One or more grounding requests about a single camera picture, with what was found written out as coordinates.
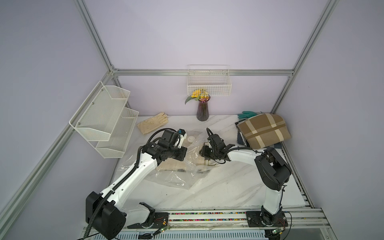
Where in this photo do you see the dark purple glass vase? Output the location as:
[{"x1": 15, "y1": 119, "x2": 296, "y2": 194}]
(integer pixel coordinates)
[{"x1": 197, "y1": 98, "x2": 210, "y2": 122}]

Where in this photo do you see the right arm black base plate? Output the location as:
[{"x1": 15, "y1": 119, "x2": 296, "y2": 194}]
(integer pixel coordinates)
[{"x1": 246, "y1": 211, "x2": 288, "y2": 227}]

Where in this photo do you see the cream fuzzy scarf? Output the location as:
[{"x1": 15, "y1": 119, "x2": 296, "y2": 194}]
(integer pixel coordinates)
[{"x1": 156, "y1": 136, "x2": 202, "y2": 171}]

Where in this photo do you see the green rubber glove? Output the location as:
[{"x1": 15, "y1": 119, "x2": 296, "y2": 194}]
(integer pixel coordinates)
[{"x1": 237, "y1": 111, "x2": 262, "y2": 120}]

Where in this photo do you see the aluminium mounting rail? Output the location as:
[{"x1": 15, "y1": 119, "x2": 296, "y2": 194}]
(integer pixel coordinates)
[{"x1": 82, "y1": 207, "x2": 331, "y2": 232}]

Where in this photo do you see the brown beige plaid scarf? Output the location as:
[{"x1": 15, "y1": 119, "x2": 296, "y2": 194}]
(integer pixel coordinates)
[{"x1": 237, "y1": 113, "x2": 292, "y2": 149}]

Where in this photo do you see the clear plastic vacuum bag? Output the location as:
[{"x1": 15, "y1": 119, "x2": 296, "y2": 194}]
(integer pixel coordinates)
[{"x1": 118, "y1": 128, "x2": 229, "y2": 190}]

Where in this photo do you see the white wire wall basket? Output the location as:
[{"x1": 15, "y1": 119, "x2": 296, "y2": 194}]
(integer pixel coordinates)
[{"x1": 187, "y1": 65, "x2": 232, "y2": 97}]

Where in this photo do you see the beige leather glove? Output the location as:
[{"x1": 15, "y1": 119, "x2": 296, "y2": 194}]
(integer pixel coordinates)
[{"x1": 137, "y1": 112, "x2": 169, "y2": 135}]

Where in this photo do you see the white round bag valve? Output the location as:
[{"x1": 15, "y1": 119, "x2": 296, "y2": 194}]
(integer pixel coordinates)
[{"x1": 187, "y1": 136, "x2": 196, "y2": 143}]

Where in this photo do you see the yellow flower bouquet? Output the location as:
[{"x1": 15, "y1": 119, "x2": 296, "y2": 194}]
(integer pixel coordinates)
[{"x1": 185, "y1": 89, "x2": 211, "y2": 104}]

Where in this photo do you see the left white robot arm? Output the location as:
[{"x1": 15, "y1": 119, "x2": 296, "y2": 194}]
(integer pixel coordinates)
[{"x1": 82, "y1": 128, "x2": 188, "y2": 240}]

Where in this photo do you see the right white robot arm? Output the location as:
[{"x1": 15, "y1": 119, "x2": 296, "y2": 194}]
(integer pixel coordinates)
[{"x1": 199, "y1": 128, "x2": 293, "y2": 227}]

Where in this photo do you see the cream navy striped scarf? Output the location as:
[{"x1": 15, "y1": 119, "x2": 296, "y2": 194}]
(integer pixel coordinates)
[{"x1": 195, "y1": 156, "x2": 217, "y2": 167}]

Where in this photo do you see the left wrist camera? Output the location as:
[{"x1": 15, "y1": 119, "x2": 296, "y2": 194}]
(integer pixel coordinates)
[{"x1": 178, "y1": 129, "x2": 187, "y2": 137}]

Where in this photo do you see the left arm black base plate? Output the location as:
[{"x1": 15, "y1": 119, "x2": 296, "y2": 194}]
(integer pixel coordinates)
[{"x1": 125, "y1": 212, "x2": 170, "y2": 229}]

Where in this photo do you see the grey blue plaid scarf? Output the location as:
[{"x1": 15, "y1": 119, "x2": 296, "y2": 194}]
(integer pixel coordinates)
[{"x1": 235, "y1": 119, "x2": 283, "y2": 149}]

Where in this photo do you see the white mesh two-tier shelf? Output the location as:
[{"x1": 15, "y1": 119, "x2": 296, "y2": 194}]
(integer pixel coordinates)
[{"x1": 69, "y1": 82, "x2": 139, "y2": 159}]

